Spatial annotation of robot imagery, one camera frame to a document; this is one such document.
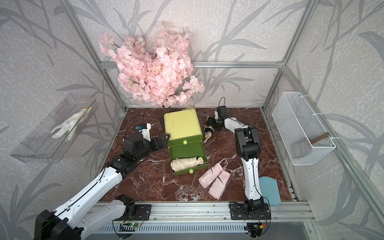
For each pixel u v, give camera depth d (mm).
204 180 801
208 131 1004
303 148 720
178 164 773
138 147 596
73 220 403
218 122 836
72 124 640
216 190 782
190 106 1224
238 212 729
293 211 760
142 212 727
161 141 687
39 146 615
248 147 608
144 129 685
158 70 705
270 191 806
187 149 856
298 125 639
